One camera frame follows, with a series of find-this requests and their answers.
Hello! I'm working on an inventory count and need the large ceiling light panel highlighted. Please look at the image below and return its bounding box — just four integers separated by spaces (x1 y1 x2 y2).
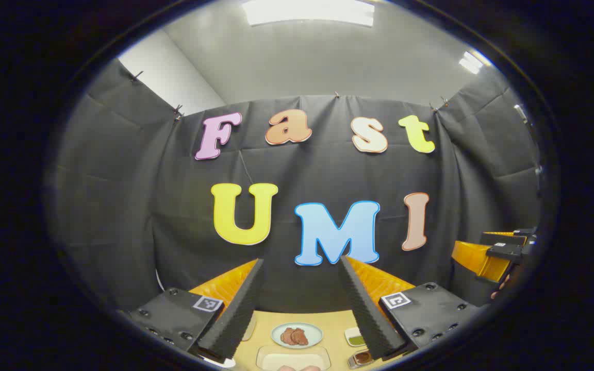
240 0 376 27

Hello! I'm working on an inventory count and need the small ceiling light panel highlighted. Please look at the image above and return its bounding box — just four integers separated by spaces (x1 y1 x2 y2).
458 50 484 75

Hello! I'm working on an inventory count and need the white divided bean dish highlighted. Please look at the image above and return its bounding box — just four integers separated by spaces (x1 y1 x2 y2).
344 327 368 347

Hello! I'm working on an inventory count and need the light green plate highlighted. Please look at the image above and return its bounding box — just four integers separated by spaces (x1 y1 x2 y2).
271 323 324 350

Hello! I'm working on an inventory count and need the metal chopstick holder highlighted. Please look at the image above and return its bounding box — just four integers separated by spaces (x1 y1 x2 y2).
348 350 376 369

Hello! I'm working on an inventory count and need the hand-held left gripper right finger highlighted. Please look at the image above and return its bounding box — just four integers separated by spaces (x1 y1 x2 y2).
339 255 483 362

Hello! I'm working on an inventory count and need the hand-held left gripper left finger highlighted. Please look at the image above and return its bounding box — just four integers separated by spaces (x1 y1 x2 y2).
117 258 266 364

